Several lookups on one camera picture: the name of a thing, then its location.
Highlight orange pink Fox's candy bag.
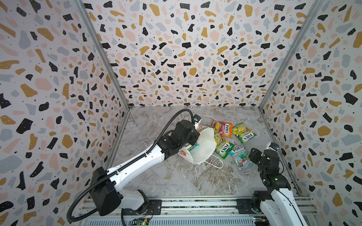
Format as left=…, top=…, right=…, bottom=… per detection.
left=211, top=120, right=233, bottom=137

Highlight green Fox's candy bag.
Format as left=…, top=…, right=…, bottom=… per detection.
left=232, top=122, right=257, bottom=144
left=214, top=134, right=235, bottom=159

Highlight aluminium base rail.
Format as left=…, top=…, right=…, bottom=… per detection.
left=78, top=196, right=271, bottom=226

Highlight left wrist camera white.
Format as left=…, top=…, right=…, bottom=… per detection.
left=193, top=115, right=202, bottom=130

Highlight green snack packets in bag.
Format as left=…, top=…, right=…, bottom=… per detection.
left=187, top=144, right=199, bottom=152

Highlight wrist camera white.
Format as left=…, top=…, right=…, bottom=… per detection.
left=267, top=142, right=279, bottom=152
left=193, top=115, right=202, bottom=130

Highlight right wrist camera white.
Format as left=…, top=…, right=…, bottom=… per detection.
left=267, top=142, right=279, bottom=152

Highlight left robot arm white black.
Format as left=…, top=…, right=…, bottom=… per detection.
left=90, top=116, right=201, bottom=216

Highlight teal mint Fox's candy bag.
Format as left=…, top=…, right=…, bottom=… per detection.
left=230, top=145, right=253, bottom=171

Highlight aluminium corner post left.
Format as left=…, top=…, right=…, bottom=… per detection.
left=72, top=0, right=131, bottom=111

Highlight aluminium corner post right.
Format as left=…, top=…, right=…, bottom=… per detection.
left=258, top=0, right=326, bottom=111

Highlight aluminium corner post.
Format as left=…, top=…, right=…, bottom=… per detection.
left=72, top=0, right=131, bottom=111
left=258, top=0, right=326, bottom=111

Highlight white paper bag floral print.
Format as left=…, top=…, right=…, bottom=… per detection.
left=178, top=125, right=224, bottom=169

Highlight black corrugated cable conduit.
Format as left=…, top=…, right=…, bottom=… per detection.
left=66, top=108, right=194, bottom=224

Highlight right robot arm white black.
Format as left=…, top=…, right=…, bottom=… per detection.
left=249, top=143, right=307, bottom=226

